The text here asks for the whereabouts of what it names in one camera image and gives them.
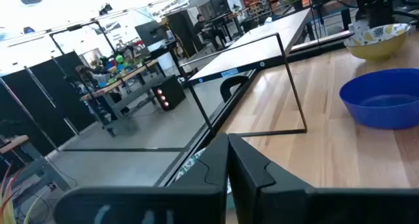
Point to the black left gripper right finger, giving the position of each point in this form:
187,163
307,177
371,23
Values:
294,204

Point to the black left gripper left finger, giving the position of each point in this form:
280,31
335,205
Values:
147,204

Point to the purple plastic bowl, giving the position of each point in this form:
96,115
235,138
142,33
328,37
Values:
376,116

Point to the yellow patterned ceramic bowl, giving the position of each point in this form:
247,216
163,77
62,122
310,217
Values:
376,50

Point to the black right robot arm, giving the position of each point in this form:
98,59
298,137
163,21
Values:
379,11

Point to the black box with red lights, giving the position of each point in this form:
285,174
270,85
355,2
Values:
173,91

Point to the wooden workbench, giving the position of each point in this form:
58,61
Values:
131,76

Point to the person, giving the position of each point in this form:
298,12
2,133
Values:
87,77
206,30

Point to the green ball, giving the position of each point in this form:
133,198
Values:
119,58

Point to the black partition panels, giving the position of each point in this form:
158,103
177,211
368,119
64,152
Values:
32,96

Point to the black cabinet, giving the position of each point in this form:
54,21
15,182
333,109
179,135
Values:
183,30

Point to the black aluminium table frame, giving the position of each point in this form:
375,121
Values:
220,117

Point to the wooden shelf with black frame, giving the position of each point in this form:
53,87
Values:
248,50

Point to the black frame stand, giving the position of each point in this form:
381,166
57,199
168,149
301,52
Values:
78,27

